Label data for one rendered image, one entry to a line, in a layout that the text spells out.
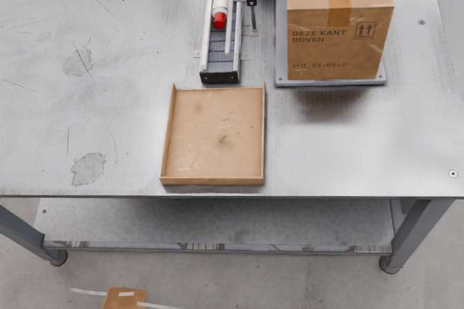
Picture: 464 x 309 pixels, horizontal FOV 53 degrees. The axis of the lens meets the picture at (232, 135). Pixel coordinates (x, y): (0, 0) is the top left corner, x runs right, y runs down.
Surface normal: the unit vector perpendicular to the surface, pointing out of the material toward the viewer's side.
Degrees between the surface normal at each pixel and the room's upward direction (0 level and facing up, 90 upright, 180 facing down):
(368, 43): 90
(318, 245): 0
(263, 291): 0
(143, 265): 0
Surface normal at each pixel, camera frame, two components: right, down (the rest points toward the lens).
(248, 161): -0.11, -0.50
